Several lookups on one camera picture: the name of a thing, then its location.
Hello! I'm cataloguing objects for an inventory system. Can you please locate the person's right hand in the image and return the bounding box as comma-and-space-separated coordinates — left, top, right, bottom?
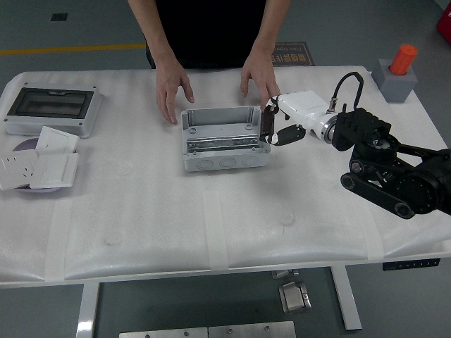
156, 59, 195, 125

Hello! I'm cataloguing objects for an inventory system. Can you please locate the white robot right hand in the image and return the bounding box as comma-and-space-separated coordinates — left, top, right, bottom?
262, 89, 334, 147

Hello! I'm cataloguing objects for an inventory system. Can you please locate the person's left hand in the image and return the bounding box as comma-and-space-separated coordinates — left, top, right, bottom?
240, 52, 282, 108

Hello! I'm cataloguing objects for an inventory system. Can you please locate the dark brown cylindrical battery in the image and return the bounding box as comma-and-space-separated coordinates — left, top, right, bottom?
260, 105, 276, 144

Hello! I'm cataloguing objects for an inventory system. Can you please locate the grey junction box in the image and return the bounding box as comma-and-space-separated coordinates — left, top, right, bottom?
180, 105, 272, 173

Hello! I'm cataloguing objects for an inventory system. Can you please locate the grey box with clear cover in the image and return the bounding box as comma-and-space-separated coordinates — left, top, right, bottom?
4, 82, 104, 139

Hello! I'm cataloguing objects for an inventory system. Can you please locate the brown floor sign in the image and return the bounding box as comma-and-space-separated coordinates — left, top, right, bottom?
271, 42, 314, 67

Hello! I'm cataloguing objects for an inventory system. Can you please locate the person's torso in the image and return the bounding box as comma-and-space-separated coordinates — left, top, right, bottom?
144, 0, 268, 70

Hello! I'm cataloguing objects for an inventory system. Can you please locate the grey block holder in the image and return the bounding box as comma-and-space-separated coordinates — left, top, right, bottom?
371, 58, 419, 104

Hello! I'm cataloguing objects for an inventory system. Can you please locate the orange cylinder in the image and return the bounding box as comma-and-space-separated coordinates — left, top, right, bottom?
388, 44, 419, 76

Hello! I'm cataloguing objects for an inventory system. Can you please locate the white foam mat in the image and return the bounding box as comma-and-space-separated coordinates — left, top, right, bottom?
0, 65, 451, 282

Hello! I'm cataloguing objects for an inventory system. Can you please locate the white tape strip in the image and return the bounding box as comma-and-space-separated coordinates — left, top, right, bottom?
347, 189, 385, 261

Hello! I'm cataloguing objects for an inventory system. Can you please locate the purple round plate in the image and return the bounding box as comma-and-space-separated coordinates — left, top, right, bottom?
11, 137, 64, 194

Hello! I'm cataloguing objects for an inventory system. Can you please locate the red object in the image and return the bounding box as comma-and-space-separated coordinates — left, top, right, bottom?
435, 0, 451, 44

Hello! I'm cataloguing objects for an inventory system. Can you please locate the white socket panel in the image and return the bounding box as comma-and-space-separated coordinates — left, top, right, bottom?
0, 150, 39, 192

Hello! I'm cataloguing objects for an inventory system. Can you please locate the black table control panel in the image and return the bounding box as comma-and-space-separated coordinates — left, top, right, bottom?
383, 258, 442, 271

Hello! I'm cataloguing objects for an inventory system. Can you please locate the white table leg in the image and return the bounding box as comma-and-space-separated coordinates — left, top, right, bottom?
330, 266, 363, 331
75, 282, 101, 338

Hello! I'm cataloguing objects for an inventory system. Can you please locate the metal plate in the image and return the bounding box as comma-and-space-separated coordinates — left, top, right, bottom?
118, 327, 209, 338
208, 320, 297, 338

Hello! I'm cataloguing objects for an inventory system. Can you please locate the white switch panel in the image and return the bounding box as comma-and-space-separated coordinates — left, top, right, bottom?
36, 125, 80, 155
29, 152, 80, 189

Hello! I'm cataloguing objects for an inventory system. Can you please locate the small metal bracket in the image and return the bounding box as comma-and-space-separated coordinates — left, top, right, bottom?
271, 269, 300, 280

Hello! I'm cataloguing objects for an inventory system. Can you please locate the large metal bracket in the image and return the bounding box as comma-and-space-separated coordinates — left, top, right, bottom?
278, 280, 313, 314

